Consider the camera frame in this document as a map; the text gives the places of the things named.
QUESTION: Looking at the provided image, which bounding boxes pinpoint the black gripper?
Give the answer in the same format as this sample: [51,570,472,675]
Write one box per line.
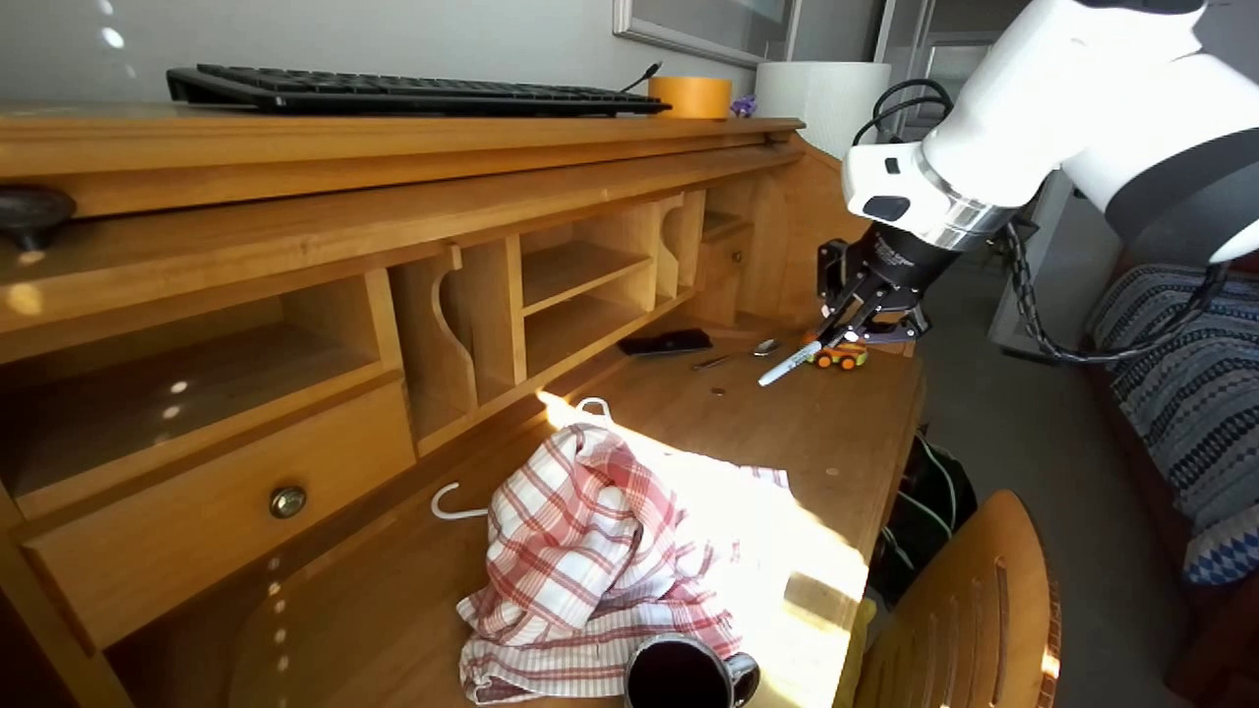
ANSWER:
[817,224,952,347]

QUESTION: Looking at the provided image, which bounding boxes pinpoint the black marker pen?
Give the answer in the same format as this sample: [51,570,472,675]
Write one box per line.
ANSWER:
[755,334,846,390]

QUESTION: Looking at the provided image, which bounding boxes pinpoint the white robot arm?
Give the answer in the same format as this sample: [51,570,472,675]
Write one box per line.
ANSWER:
[822,0,1259,340]

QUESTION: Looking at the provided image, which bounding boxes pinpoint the small orange toy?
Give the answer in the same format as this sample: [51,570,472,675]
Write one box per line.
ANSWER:
[814,340,868,372]

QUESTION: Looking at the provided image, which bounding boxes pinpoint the white cylindrical bin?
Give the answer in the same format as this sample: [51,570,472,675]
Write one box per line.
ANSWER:
[750,61,889,159]

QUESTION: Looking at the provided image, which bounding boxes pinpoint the purple glass dish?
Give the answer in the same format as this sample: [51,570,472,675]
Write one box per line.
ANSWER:
[732,95,755,116]

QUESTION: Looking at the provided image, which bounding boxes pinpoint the black flat device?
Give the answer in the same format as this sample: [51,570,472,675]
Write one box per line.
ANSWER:
[619,326,711,355]

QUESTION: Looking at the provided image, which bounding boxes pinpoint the round orange wooden box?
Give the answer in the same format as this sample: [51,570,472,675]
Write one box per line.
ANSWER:
[648,76,732,116]

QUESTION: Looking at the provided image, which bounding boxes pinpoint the striped blue couch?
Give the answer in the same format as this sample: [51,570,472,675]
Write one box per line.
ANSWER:
[1103,275,1259,584]

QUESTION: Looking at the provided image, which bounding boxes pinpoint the wooden chair back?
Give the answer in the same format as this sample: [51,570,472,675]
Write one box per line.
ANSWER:
[855,490,1062,708]

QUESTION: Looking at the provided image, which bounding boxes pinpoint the red white checkered cloth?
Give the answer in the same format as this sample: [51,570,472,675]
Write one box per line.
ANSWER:
[458,424,741,708]

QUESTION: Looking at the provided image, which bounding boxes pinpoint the black mug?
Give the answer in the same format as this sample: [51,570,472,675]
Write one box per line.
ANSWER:
[625,635,761,708]

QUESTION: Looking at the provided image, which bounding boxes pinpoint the white loop hook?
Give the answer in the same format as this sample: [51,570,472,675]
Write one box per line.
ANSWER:
[427,483,486,523]

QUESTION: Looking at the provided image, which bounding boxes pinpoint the wooden roll-top desk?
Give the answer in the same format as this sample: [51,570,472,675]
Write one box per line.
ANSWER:
[0,114,924,708]

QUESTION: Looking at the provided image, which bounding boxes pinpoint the brass drawer knob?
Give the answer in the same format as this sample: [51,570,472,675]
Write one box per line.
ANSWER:
[269,483,308,520]

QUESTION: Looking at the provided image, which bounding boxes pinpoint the black keyboard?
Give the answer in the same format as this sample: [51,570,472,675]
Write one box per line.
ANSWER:
[164,61,665,116]

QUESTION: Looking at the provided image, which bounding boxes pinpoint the black desk lock knob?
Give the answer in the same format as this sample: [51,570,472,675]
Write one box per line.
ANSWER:
[0,184,76,253]

